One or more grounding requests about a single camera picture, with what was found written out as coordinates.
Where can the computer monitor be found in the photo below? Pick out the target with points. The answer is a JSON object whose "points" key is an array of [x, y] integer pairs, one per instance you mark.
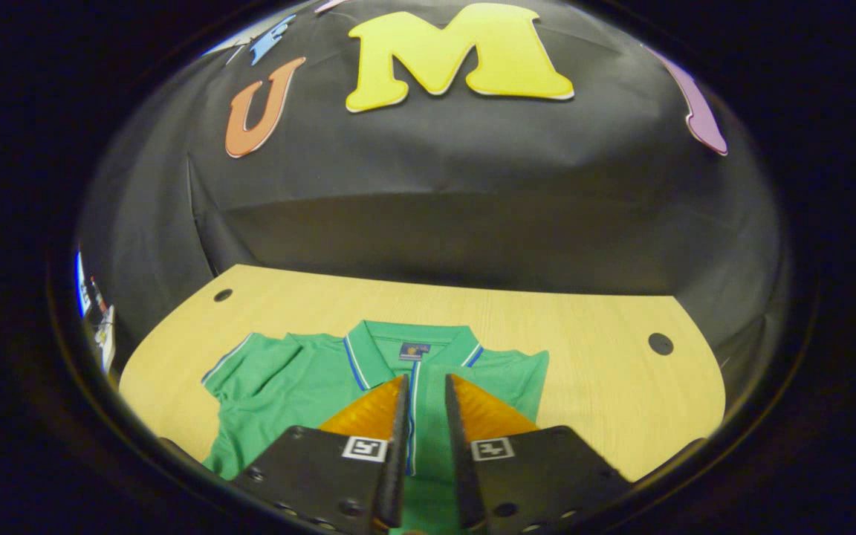
{"points": [[80, 286]]}

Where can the black backdrop cloth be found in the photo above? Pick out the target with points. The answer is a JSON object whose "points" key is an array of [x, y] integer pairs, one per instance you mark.
{"points": [[472, 171]]}

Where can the white side desk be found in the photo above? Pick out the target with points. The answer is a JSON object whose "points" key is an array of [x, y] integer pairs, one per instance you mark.
{"points": [[106, 338]]}

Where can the green T-shirt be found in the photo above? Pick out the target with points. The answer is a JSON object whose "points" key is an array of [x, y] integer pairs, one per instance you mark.
{"points": [[287, 379]]}

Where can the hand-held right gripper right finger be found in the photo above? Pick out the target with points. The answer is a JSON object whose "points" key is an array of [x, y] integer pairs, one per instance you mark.
{"points": [[459, 461]]}

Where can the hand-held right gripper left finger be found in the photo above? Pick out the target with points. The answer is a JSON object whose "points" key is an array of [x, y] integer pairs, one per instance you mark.
{"points": [[396, 461]]}

